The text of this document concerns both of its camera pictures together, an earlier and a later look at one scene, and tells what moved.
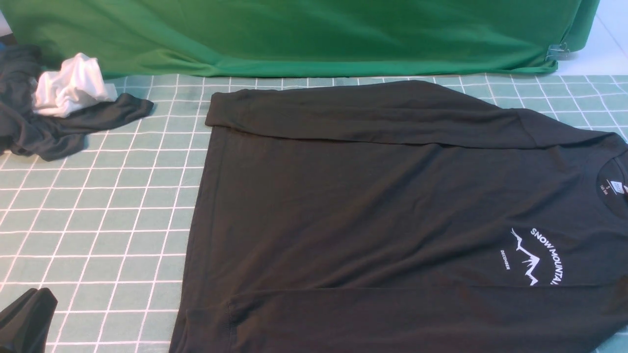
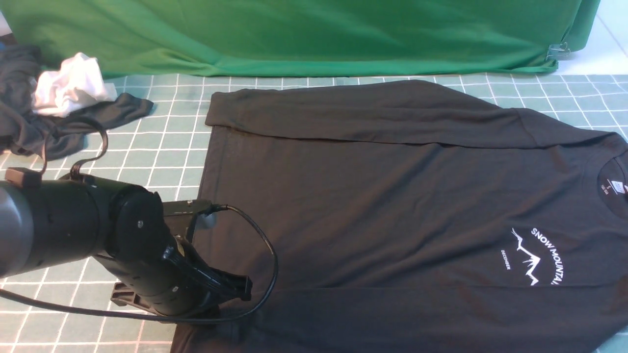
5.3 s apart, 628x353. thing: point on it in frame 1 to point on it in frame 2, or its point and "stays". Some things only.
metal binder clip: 557,52 stays
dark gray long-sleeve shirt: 402,217 stays
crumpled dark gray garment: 23,131 stays
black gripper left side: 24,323 to 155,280
